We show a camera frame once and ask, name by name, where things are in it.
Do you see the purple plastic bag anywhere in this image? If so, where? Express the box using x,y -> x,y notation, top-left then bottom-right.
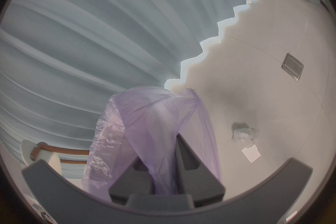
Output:
81,86 -> 222,196

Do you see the white cushioned wooden chair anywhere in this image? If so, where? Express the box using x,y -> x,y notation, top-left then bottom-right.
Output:
20,139 -> 91,179

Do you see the white trash bin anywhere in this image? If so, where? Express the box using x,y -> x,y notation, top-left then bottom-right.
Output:
115,92 -> 195,192

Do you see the white curtain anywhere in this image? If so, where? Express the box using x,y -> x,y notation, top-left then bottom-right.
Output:
0,0 -> 271,181

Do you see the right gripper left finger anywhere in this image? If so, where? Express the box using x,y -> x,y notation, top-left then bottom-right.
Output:
108,156 -> 156,204

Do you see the crumpled white paper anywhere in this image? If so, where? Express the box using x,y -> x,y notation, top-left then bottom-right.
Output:
232,122 -> 259,144

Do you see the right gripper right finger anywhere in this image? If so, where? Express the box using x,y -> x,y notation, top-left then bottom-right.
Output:
174,134 -> 227,208

